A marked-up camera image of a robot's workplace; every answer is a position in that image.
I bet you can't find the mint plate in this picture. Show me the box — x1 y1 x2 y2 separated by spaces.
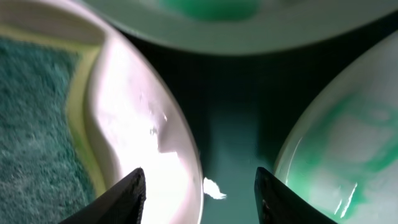
86 0 397 55
274 34 397 224

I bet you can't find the white plate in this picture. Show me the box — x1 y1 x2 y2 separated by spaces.
1 1 203 223

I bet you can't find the round dark teal tray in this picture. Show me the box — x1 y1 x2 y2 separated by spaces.
131 12 397 223

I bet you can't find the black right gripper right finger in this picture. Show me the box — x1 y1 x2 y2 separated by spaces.
254 167 336 224

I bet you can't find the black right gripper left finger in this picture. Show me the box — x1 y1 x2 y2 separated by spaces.
61 168 146 224

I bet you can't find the green scrub sponge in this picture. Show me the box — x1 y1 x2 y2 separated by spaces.
1 24 106 223

